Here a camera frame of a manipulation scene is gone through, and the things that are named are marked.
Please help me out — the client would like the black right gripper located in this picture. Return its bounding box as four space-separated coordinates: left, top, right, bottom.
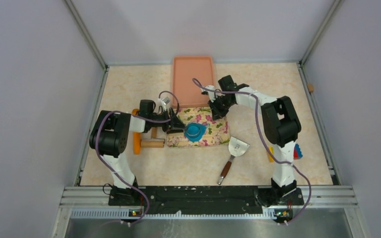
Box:
207 95 234 121

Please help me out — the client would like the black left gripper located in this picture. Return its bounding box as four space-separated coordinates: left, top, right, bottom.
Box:
149 107 187 133

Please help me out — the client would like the blue dough piece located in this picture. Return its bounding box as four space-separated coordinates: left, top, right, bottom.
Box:
184 122 207 142

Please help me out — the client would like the wooden double-ended roller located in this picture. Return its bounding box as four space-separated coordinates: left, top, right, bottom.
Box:
140 127 166 148

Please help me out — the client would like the metal scraper wooden handle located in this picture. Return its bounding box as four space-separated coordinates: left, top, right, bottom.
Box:
217 136 250 185

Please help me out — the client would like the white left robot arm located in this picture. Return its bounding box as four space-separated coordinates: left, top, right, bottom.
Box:
89 100 185 205

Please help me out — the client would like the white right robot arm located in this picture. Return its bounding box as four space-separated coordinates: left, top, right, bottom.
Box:
201 75 302 204

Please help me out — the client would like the pink rectangular tray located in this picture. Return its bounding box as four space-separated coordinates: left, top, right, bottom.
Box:
172 56 214 109

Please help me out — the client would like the yellow red blue toy block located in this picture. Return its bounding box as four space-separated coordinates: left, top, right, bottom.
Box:
266 143 303 163

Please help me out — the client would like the small wooden cork piece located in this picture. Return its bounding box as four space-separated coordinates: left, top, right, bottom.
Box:
307 83 314 93

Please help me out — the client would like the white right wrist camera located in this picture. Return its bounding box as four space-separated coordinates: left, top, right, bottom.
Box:
202 85 216 102

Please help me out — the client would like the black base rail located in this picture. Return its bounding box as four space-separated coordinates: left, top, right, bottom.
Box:
108 186 305 215

